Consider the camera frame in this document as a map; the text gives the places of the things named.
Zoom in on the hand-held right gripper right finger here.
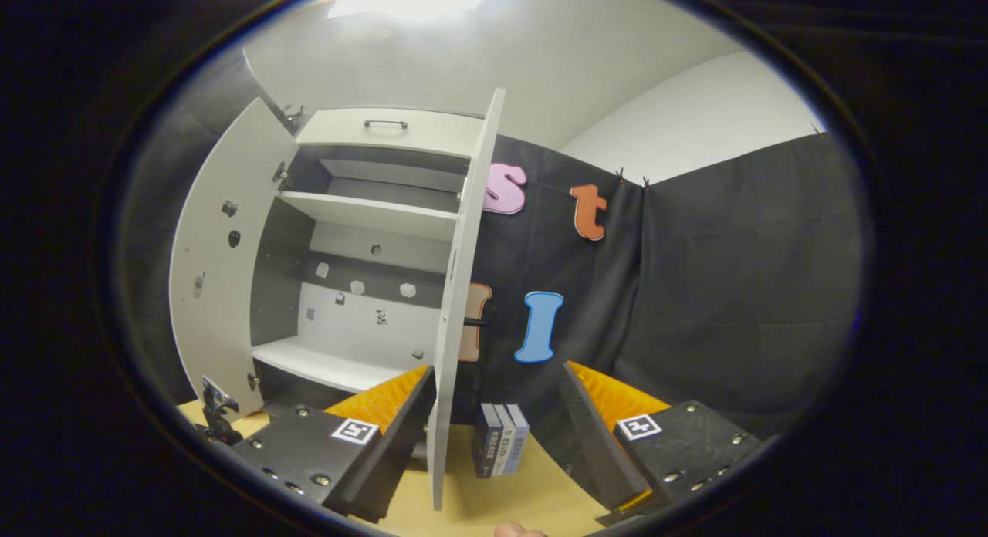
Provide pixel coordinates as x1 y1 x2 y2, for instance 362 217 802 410
559 360 765 526

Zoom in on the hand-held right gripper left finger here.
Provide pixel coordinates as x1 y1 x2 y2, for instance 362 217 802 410
232 365 438 525

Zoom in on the white cabinet door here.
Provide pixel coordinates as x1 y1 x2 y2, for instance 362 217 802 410
168 97 300 424
426 88 507 512

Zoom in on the white cabinet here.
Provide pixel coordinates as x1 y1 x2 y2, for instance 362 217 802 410
249 107 487 414

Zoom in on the white cabinet drawer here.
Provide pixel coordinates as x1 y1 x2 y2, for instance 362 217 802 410
296 109 486 158

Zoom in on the light blue book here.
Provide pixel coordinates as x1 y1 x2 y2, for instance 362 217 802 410
506 404 531 474

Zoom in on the grey blue book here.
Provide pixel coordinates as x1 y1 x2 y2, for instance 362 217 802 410
494 404 516 476

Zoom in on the black backdrop cloth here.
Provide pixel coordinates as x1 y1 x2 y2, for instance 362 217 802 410
455 132 865 476
116 51 259 403

